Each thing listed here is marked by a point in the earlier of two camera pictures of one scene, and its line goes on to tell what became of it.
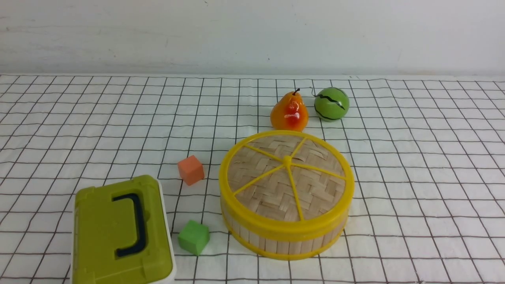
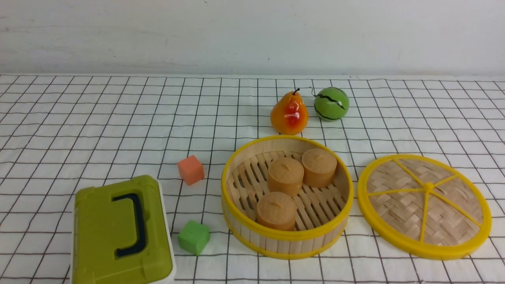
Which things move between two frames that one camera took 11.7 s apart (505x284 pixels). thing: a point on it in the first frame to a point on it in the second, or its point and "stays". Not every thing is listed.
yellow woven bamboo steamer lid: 286,182 to 424,207
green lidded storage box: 122,234 stays
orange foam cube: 191,170 stays
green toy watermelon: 331,104 stays
